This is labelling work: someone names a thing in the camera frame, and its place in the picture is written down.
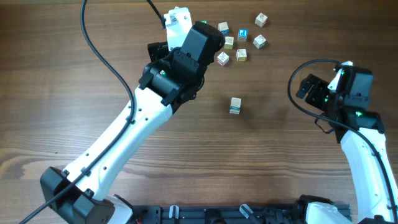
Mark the white block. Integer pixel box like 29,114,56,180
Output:
229,97,241,114

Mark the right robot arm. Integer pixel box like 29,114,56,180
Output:
296,62,397,223

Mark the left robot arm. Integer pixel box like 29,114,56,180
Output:
40,22,225,223

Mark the blue sided picture block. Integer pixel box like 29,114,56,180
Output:
218,22,229,35

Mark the red blue tilted block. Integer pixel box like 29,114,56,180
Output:
217,52,229,66

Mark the yellow green picture block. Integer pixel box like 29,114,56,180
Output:
224,36,234,49

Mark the yellow sided picture block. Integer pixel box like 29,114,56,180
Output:
236,49,248,62

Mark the blue P block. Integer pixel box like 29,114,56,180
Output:
238,29,248,42

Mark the green sided picture block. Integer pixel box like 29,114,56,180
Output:
253,34,267,49

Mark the far right picture block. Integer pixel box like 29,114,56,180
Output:
255,13,268,27

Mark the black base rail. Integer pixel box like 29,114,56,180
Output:
129,204,304,224

